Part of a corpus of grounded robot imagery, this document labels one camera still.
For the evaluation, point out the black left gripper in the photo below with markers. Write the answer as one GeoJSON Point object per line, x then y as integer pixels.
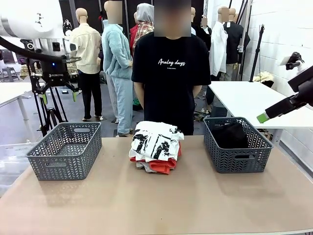
{"type": "Point", "coordinates": [55, 71]}

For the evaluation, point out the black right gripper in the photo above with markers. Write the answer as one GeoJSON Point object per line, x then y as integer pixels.
{"type": "Point", "coordinates": [306, 95]}

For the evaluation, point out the black garment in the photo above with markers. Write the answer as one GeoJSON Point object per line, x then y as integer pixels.
{"type": "Point", "coordinates": [230, 137]}

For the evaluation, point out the white black-print t-shirt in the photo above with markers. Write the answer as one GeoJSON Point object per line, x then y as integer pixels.
{"type": "Point", "coordinates": [151, 139]}

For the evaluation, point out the orange shirt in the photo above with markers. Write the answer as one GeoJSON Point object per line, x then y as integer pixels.
{"type": "Point", "coordinates": [161, 167]}

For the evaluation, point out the person's left forearm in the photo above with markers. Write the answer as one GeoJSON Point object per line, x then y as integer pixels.
{"type": "Point", "coordinates": [197, 90]}

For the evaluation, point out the person's right forearm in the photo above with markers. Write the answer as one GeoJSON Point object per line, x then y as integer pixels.
{"type": "Point", "coordinates": [139, 94]}

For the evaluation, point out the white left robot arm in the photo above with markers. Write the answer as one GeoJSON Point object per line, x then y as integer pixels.
{"type": "Point", "coordinates": [29, 17]}

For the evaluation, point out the table with patterned cloth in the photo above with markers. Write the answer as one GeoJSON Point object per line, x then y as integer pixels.
{"type": "Point", "coordinates": [73, 69]}

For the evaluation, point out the white table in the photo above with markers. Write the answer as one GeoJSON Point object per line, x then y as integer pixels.
{"type": "Point", "coordinates": [12, 91]}
{"type": "Point", "coordinates": [244, 102]}

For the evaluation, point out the beige cloth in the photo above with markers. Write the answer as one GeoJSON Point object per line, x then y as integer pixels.
{"type": "Point", "coordinates": [262, 77]}

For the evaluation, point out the mannequin in cream jacket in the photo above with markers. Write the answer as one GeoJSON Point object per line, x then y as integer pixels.
{"type": "Point", "coordinates": [86, 49]}

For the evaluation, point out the grey stool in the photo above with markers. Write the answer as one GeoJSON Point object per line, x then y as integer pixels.
{"type": "Point", "coordinates": [9, 73]}

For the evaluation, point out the black light stand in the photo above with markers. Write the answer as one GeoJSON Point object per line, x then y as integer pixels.
{"type": "Point", "coordinates": [256, 54]}

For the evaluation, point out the grey plastic lattice basket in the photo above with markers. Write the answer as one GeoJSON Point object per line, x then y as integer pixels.
{"type": "Point", "coordinates": [240, 164]}
{"type": "Point", "coordinates": [63, 166]}

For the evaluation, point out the mannequin in light-blue fleece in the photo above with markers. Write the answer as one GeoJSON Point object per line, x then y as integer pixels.
{"type": "Point", "coordinates": [116, 56]}

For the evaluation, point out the green floor item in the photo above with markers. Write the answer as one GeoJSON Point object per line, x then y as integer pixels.
{"type": "Point", "coordinates": [136, 101]}

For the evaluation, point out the clear plastic storage bin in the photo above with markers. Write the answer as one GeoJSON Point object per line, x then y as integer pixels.
{"type": "Point", "coordinates": [12, 159]}

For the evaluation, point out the mannequin in black shirt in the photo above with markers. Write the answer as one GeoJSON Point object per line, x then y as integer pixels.
{"type": "Point", "coordinates": [234, 41]}

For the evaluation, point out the mannequin in white shirt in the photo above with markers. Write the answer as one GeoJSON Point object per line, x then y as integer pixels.
{"type": "Point", "coordinates": [217, 49]}

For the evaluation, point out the mannequin in red top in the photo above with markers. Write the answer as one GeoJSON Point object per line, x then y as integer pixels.
{"type": "Point", "coordinates": [133, 34]}

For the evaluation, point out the person in black t-shirt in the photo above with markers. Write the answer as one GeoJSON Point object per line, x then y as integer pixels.
{"type": "Point", "coordinates": [171, 93]}

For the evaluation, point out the leaning black poles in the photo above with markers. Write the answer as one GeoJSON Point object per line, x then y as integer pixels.
{"type": "Point", "coordinates": [242, 9]}

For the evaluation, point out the mannequin in hooded plaid shirt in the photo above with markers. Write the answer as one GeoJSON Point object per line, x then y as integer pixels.
{"type": "Point", "coordinates": [144, 27]}

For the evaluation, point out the grey shorts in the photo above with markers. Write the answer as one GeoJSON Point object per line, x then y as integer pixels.
{"type": "Point", "coordinates": [145, 166]}

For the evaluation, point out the bare-headed mannequin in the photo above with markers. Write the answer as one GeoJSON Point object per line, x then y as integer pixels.
{"type": "Point", "coordinates": [193, 14]}

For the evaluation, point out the black camera tripod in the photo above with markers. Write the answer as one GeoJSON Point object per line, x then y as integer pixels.
{"type": "Point", "coordinates": [50, 113]}

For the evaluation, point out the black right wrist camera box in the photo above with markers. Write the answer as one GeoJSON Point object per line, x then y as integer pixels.
{"type": "Point", "coordinates": [302, 79]}

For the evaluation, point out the white right wrist clamp mount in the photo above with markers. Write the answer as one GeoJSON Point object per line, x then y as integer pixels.
{"type": "Point", "coordinates": [289, 61]}

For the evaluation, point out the black camera head rig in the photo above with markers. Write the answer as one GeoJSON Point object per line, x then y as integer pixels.
{"type": "Point", "coordinates": [29, 45]}

